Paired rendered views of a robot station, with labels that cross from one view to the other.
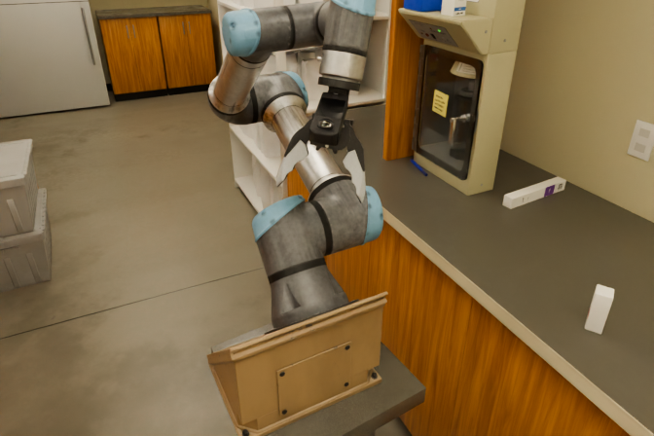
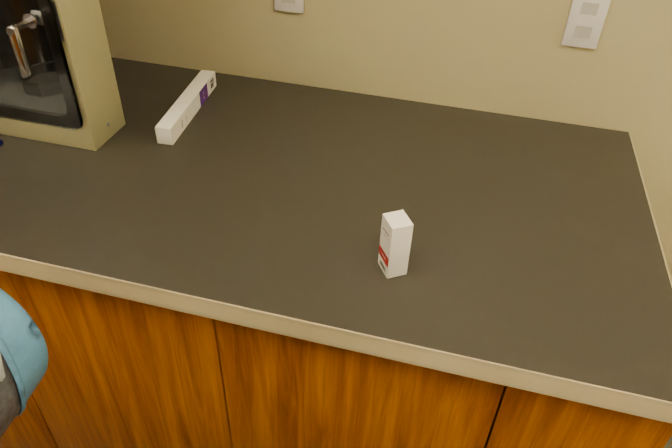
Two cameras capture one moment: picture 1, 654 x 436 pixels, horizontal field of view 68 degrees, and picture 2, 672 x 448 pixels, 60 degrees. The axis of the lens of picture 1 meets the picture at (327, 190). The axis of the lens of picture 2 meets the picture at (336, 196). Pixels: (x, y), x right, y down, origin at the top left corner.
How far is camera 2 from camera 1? 0.51 m
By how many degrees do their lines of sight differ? 44
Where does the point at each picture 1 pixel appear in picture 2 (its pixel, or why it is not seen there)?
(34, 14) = not seen: outside the picture
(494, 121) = (86, 11)
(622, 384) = (476, 330)
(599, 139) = not seen: outside the picture
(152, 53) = not seen: outside the picture
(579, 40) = not seen: outside the picture
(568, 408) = (413, 388)
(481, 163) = (95, 91)
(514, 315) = (303, 318)
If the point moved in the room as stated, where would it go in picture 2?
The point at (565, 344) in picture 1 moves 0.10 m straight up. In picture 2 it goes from (387, 317) to (393, 266)
